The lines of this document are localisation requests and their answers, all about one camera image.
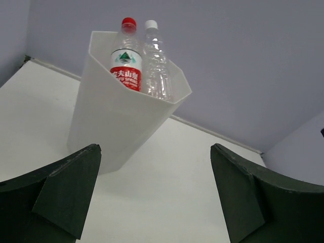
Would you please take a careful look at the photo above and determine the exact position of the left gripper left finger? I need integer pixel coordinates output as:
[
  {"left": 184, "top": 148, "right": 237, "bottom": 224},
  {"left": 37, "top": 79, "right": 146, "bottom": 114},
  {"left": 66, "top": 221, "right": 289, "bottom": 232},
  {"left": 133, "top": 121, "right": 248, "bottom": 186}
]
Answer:
[{"left": 1, "top": 144, "right": 102, "bottom": 242}]

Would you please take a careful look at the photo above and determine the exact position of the clear unlabelled crushed bottle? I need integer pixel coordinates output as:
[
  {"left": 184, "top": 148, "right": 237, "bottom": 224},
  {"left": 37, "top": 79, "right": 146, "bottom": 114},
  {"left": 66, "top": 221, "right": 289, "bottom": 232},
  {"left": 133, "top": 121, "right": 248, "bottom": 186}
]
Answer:
[{"left": 142, "top": 20, "right": 172, "bottom": 101}]

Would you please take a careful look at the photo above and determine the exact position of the white octagonal plastic bin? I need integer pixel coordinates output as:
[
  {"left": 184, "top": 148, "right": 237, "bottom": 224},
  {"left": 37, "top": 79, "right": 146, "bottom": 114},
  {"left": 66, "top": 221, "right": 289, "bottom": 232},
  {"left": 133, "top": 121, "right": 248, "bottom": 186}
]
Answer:
[{"left": 67, "top": 31, "right": 191, "bottom": 174}]

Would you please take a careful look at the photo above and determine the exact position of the red cap red label bottle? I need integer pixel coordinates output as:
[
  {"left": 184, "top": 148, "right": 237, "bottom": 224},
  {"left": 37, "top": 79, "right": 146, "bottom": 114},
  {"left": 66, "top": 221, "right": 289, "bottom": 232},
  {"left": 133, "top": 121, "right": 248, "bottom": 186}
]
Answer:
[{"left": 110, "top": 17, "right": 143, "bottom": 92}]

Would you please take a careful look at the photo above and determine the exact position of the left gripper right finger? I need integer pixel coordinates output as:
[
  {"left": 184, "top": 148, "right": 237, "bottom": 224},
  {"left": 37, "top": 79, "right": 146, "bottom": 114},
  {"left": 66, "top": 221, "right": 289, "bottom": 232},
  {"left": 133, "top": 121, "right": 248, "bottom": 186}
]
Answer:
[{"left": 210, "top": 144, "right": 323, "bottom": 242}]

